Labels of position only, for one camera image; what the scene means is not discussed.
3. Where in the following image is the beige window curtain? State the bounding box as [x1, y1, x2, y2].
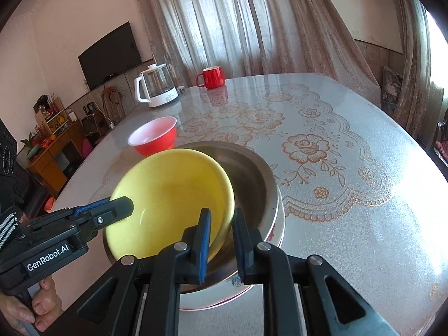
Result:
[388, 0, 448, 148]
[133, 0, 382, 113]

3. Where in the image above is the printed sack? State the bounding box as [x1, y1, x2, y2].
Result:
[381, 66, 405, 113]

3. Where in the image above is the red mug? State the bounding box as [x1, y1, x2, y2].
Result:
[195, 66, 226, 89]

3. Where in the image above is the wooden desk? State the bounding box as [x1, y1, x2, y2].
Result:
[17, 119, 86, 197]

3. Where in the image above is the yellow plastic bowl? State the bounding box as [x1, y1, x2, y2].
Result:
[104, 148, 236, 263]

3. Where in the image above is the stainless steel bowl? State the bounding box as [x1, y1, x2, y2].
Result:
[105, 141, 281, 293]

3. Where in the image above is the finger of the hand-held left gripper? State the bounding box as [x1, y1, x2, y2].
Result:
[75, 197, 135, 241]
[21, 198, 112, 230]

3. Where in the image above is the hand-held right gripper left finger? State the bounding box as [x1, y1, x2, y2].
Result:
[52, 207, 212, 336]

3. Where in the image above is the black wall television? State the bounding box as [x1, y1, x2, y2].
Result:
[78, 21, 142, 91]

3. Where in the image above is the brown wooden chair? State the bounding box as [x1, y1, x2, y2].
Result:
[101, 86, 127, 123]

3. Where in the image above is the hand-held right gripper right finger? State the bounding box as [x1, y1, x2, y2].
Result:
[232, 210, 400, 336]

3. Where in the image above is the wooden shelf with fruit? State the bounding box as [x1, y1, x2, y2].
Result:
[33, 98, 71, 137]

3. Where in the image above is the white plate with red print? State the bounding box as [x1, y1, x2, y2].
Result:
[180, 189, 286, 309]

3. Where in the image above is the red plastic bowl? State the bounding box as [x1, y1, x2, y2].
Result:
[127, 116, 178, 157]

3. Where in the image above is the white glass electric kettle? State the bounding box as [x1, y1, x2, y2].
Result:
[135, 63, 181, 108]

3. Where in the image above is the person's left hand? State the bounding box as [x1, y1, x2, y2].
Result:
[0, 276, 64, 336]

